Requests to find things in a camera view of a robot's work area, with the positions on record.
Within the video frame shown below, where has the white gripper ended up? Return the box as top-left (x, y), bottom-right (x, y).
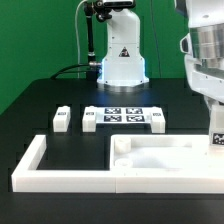
top-left (180, 34), bottom-right (224, 112)

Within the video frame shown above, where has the white desk top tray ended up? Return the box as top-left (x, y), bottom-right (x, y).
top-left (109, 134), bottom-right (224, 172)

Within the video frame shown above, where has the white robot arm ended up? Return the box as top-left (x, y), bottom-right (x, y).
top-left (97, 0), bottom-right (224, 112)

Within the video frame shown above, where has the marker tag plate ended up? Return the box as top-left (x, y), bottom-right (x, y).
top-left (96, 107), bottom-right (150, 124)

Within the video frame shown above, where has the white U-shaped fence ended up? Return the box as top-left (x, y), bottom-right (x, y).
top-left (11, 135), bottom-right (224, 194)

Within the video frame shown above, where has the black cable bundle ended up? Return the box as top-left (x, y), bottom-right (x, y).
top-left (50, 63), bottom-right (101, 80)

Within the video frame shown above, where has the grey thin cable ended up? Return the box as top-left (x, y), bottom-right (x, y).
top-left (75, 0), bottom-right (88, 80)

